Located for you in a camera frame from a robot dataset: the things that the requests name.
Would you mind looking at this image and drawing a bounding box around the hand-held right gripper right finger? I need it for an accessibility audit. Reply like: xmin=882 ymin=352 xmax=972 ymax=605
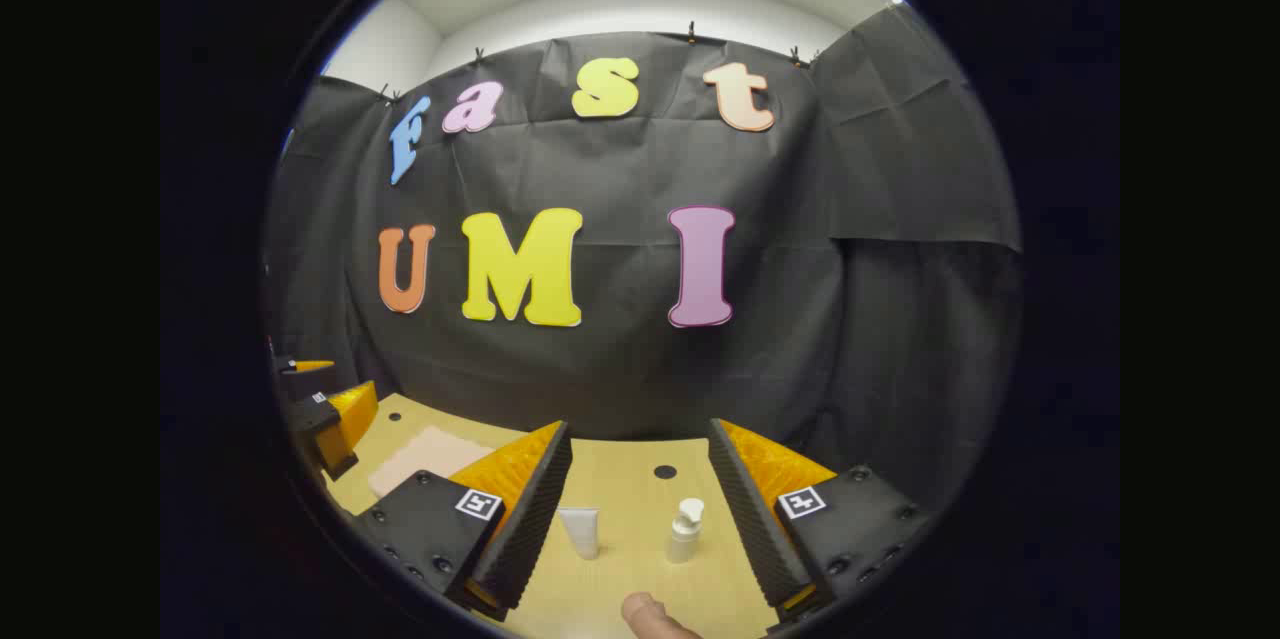
xmin=707 ymin=418 xmax=933 ymax=632

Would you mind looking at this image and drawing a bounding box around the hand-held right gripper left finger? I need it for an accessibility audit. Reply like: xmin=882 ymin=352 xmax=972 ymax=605
xmin=352 ymin=420 xmax=574 ymax=622

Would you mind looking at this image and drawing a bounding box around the white pump bottle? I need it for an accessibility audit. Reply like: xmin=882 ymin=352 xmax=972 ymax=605
xmin=667 ymin=498 xmax=706 ymax=565

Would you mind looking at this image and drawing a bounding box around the pink suitcase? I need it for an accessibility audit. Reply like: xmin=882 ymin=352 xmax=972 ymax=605
xmin=368 ymin=425 xmax=496 ymax=500

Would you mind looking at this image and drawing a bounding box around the black backdrop cloth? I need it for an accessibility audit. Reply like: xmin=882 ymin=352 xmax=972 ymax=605
xmin=262 ymin=4 xmax=1023 ymax=520

